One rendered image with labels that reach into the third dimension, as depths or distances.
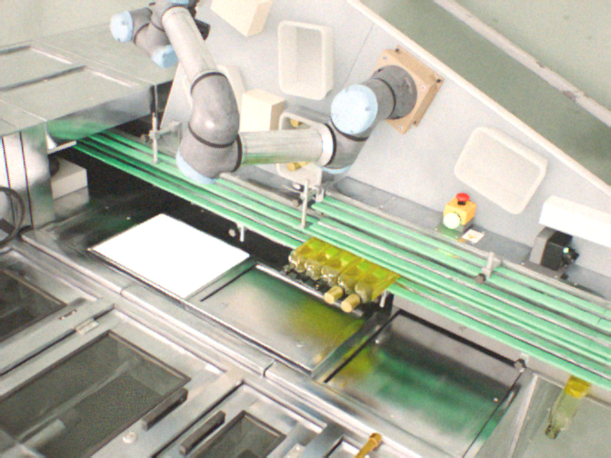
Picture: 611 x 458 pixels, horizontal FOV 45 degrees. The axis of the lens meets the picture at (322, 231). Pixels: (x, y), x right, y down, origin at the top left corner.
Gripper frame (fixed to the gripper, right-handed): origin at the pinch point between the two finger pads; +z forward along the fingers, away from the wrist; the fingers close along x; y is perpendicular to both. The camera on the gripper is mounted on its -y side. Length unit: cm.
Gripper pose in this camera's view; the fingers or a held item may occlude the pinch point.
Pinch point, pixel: (212, 11)
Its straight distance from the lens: 232.2
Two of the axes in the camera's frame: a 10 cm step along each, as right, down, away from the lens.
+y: -7.3, -6.3, 2.4
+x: -3.7, 6.8, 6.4
